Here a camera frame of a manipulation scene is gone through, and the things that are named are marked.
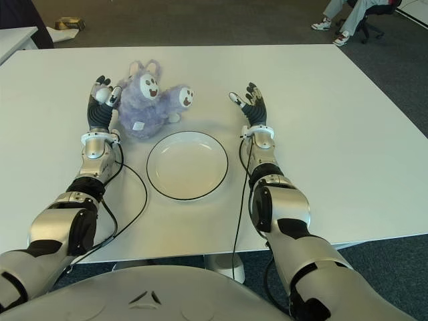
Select purple plush doll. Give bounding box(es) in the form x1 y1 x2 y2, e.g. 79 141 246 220
92 59 196 141

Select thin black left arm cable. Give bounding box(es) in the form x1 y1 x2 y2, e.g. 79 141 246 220
68 156 148 265

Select white paper sheet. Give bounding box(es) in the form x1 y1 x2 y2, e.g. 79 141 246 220
46 28 80 43

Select white side table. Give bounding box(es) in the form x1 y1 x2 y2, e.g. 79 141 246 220
0 26 38 65

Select white furniture edge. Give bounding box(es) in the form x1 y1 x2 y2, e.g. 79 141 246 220
394 0 428 24

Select person in white shirt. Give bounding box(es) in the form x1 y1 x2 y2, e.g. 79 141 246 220
0 0 55 50

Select white plate black rim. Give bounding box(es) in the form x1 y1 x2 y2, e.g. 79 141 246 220
146 131 230 202

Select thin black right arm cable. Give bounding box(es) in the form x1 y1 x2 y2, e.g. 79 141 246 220
230 133 252 280

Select person in grey trousers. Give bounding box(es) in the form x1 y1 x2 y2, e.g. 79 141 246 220
310 0 402 47

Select silver table pedestal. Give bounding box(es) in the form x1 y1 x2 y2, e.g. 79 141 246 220
202 253 247 284

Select black swivel chair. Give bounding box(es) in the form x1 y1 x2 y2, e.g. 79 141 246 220
336 0 404 43

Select gold cardboard box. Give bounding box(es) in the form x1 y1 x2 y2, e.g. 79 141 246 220
55 17 86 31

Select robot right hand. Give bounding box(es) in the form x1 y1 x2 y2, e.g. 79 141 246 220
228 82 268 130

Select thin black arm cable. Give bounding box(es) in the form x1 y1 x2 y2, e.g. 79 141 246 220
68 156 148 265
230 133 252 280

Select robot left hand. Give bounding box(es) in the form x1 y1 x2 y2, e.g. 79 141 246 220
86 75 123 134

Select silver robot torso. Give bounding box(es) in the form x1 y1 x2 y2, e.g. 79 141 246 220
0 265 295 321

